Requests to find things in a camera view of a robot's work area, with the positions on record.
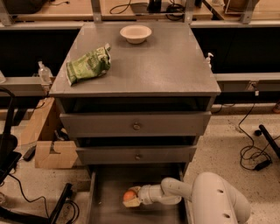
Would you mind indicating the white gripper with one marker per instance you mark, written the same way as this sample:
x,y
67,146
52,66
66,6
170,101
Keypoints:
x,y
144,194

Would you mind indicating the orange fruit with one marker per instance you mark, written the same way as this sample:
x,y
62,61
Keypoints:
x,y
129,195

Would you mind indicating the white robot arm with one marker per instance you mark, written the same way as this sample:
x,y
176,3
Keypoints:
x,y
214,200

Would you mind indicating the grey bottom drawer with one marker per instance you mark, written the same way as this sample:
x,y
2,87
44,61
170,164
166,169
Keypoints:
x,y
110,181

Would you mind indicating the grey drawer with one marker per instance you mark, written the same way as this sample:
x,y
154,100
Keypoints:
x,y
110,181
136,155
133,124

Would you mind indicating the grey middle drawer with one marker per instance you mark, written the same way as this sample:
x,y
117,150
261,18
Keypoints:
x,y
136,155

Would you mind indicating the grey top drawer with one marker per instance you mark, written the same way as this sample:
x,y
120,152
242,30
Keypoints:
x,y
133,124

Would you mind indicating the grey drawer cabinet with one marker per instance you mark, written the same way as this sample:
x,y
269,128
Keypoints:
x,y
166,73

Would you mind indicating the black small device floor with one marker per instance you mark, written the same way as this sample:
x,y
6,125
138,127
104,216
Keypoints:
x,y
29,154

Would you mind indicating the wooden block stand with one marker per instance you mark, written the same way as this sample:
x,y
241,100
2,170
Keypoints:
x,y
40,131

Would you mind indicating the black chair base left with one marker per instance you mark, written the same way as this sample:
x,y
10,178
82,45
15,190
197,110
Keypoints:
x,y
8,142

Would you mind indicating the green chip bag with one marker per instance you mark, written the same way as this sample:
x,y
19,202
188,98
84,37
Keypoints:
x,y
93,64

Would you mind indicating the black stand leg right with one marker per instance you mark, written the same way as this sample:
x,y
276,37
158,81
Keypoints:
x,y
263,131

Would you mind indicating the clear sanitizer bottle left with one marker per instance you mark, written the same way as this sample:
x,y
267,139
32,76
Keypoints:
x,y
44,73

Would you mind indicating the white pump bottle right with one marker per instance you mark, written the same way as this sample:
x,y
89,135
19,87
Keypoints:
x,y
208,59

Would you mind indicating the white paper bowl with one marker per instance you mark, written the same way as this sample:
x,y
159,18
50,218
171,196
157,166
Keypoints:
x,y
135,34

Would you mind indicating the wooden back shelf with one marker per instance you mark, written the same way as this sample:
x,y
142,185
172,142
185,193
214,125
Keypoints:
x,y
197,13

